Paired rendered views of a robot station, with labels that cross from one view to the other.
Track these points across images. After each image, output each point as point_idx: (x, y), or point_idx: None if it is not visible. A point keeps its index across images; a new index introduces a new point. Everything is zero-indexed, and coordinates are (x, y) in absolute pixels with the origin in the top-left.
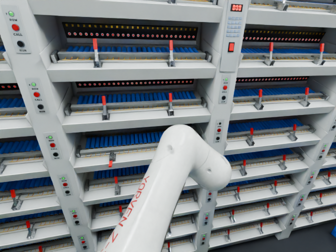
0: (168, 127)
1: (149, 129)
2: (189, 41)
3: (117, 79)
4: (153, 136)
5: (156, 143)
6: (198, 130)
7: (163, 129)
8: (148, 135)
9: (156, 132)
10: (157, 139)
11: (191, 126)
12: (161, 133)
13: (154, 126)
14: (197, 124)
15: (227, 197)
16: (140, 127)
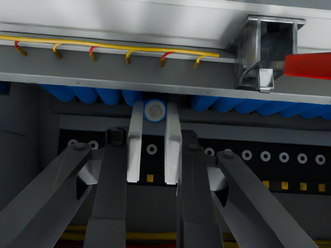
0: (188, 119)
1: (286, 121)
2: None
3: None
4: (295, 110)
5: (329, 102)
6: (5, 98)
7: (213, 108)
8: (317, 115)
9: (264, 114)
10: (289, 105)
11: (53, 106)
12: (237, 107)
13: (255, 125)
14: (16, 120)
15: None
16: (322, 130)
